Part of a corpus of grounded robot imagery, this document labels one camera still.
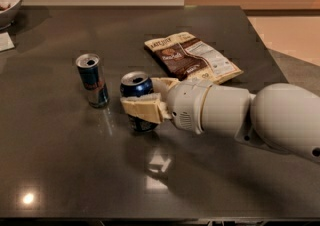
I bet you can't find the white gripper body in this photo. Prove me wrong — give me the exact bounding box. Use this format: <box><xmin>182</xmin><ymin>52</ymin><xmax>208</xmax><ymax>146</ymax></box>
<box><xmin>166</xmin><ymin>79</ymin><xmax>213</xmax><ymax>134</ymax></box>

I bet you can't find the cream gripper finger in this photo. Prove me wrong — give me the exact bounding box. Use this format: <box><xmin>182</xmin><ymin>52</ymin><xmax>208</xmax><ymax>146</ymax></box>
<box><xmin>151</xmin><ymin>77</ymin><xmax>179</xmax><ymax>101</ymax></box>
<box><xmin>120</xmin><ymin>93</ymin><xmax>172</xmax><ymax>124</ymax></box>

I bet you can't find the blue pepsi can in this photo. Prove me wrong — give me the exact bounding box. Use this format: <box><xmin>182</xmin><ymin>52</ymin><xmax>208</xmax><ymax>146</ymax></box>
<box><xmin>120</xmin><ymin>71</ymin><xmax>157</xmax><ymax>132</ymax></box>

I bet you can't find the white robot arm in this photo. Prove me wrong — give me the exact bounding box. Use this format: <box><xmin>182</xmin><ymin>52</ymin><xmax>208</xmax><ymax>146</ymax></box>
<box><xmin>120</xmin><ymin>78</ymin><xmax>320</xmax><ymax>163</ymax></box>

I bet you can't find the red bull can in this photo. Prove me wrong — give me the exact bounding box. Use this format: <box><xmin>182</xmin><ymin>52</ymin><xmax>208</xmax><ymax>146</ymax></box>
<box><xmin>76</xmin><ymin>53</ymin><xmax>109</xmax><ymax>108</ymax></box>

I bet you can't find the brown white chip bag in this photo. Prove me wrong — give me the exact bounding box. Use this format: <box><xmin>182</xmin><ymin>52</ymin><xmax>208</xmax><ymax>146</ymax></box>
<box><xmin>145</xmin><ymin>32</ymin><xmax>243</xmax><ymax>84</ymax></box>

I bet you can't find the white paper card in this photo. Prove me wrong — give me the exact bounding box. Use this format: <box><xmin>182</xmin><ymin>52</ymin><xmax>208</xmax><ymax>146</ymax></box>
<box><xmin>0</xmin><ymin>32</ymin><xmax>14</xmax><ymax>51</ymax></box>

